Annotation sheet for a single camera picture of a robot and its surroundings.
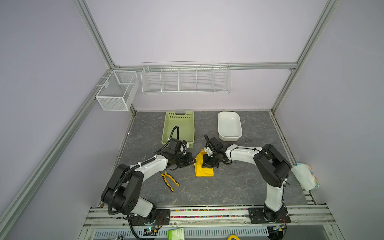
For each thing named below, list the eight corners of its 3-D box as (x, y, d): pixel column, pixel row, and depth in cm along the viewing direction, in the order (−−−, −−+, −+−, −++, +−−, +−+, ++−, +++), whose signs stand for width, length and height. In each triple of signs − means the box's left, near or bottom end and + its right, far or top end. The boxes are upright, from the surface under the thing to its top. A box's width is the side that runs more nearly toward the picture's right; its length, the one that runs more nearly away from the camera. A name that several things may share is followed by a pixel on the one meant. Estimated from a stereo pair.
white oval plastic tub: (218, 141, 105) (219, 136, 100) (216, 117, 120) (216, 111, 115) (243, 141, 105) (245, 136, 100) (237, 117, 120) (239, 111, 115)
